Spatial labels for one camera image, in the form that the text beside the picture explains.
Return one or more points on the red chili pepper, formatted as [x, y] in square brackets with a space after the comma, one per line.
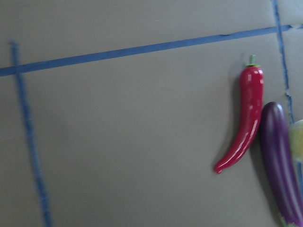
[252, 90]

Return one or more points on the purple eggplant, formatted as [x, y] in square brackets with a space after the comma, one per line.
[274, 142]

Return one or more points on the cut pink peach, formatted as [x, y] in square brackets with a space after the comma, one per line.
[295, 133]

